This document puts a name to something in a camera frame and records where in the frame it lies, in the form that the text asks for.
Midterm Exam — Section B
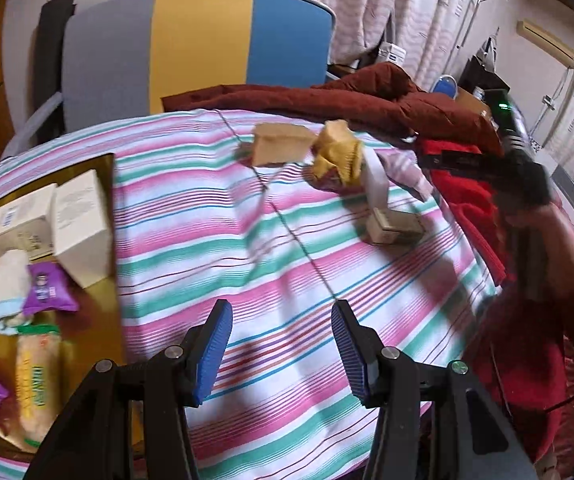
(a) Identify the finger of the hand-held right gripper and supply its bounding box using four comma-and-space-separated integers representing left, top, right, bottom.
419, 149, 500, 172

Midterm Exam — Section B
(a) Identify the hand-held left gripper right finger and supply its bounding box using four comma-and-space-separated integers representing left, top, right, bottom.
331, 300, 538, 480

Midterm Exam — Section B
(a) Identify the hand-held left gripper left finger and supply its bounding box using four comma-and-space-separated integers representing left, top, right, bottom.
24, 299, 234, 480

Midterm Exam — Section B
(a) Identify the pink striped towel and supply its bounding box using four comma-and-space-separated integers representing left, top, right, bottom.
382, 150, 435, 201

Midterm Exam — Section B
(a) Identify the small beige box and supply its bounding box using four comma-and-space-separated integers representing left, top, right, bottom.
366, 207, 426, 246

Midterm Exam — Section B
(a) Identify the gold tin container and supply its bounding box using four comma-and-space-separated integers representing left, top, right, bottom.
0, 152, 135, 461

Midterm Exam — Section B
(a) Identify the yellow cloth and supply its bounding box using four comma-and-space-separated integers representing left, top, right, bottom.
309, 137, 366, 190

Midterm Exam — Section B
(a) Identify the purple snack packet with label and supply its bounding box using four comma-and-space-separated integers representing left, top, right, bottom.
22, 262, 80, 313

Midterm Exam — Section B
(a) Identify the green yellow biscuit packet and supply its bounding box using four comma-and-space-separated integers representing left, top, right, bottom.
14, 324, 62, 453

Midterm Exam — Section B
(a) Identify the plain white box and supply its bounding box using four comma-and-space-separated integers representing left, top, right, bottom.
52, 169, 116, 288

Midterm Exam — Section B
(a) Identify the cream towel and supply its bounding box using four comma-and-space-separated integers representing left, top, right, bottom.
0, 250, 31, 336

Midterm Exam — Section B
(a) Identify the white box with label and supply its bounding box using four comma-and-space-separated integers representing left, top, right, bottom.
0, 182, 58, 263

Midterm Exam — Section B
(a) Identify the dark red jacket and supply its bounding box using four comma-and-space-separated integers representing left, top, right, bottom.
162, 62, 505, 156

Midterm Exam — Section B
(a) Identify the striped tablecloth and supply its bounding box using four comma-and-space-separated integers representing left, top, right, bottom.
0, 107, 505, 480

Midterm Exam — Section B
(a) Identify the metal clothes rack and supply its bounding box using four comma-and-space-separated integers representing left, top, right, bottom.
454, 0, 510, 81

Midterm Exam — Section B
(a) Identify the air conditioner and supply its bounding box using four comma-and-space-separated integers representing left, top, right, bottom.
517, 20, 574, 67

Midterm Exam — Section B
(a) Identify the red garment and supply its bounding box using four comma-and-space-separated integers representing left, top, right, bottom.
419, 140, 574, 466

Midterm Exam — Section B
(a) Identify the patterned curtain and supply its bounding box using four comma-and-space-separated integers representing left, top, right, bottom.
202, 0, 478, 81

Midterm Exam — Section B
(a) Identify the grey yellow blue chair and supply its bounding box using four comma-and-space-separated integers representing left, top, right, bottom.
0, 0, 335, 161

